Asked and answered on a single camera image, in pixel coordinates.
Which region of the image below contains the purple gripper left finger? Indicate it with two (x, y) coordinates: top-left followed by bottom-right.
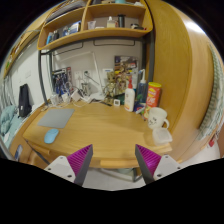
(67, 144), (93, 186)

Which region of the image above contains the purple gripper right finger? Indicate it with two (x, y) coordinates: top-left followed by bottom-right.
(135, 144), (161, 184)

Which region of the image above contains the light blue computer mouse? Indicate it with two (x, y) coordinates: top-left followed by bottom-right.
(44, 129), (59, 144)

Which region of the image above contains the grey mouse pad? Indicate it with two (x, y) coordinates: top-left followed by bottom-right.
(38, 109), (74, 128)

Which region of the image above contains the clear plastic food container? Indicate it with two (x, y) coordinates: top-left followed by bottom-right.
(152, 128), (173, 145)

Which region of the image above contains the wooden desk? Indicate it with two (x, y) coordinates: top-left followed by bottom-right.
(9, 99), (174, 170)

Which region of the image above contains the white mug with face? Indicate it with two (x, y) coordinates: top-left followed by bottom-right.
(148, 107), (170, 129)

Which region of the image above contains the small white desk clock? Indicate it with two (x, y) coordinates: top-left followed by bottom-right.
(114, 99), (121, 106)

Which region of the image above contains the red chips canister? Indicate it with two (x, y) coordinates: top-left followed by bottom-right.
(146, 82), (162, 107)

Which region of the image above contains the white desk lamp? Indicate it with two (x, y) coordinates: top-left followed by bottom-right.
(53, 51), (104, 99)

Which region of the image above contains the white lotion pump bottle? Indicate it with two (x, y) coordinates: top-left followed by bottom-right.
(124, 80), (135, 112)

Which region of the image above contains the blue spray bottle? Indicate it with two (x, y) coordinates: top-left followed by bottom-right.
(137, 69), (146, 103)

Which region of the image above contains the black backpack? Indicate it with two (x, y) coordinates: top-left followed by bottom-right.
(19, 84), (32, 117)

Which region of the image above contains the wooden robot figurine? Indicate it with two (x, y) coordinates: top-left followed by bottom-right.
(103, 82), (116, 104)

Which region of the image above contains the blue figure box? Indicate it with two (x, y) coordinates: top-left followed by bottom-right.
(52, 67), (72, 96)

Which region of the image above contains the wooden wardrobe side panel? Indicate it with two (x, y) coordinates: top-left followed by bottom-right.
(146, 0), (213, 161)

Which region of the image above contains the clear cup on shelf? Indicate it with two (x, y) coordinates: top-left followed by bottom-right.
(88, 20), (96, 30)

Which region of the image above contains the white bottle on shelf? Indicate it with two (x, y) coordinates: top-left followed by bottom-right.
(107, 16), (116, 28)

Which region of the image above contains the black tumbler on shelf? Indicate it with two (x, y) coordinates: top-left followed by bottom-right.
(118, 14), (126, 28)

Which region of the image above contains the wooden wall shelf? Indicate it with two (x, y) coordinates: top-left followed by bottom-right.
(37, 0), (153, 50)

